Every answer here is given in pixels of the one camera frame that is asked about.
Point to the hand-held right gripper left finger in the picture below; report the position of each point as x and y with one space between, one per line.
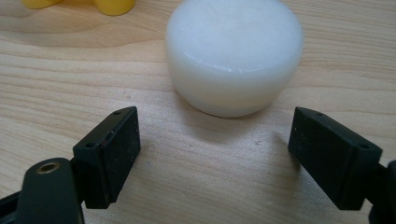
107 161

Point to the yellow plastic toy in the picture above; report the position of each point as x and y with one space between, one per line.
102 5

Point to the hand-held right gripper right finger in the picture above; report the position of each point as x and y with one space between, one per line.
334 161

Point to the white round plastic container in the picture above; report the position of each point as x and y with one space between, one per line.
234 56

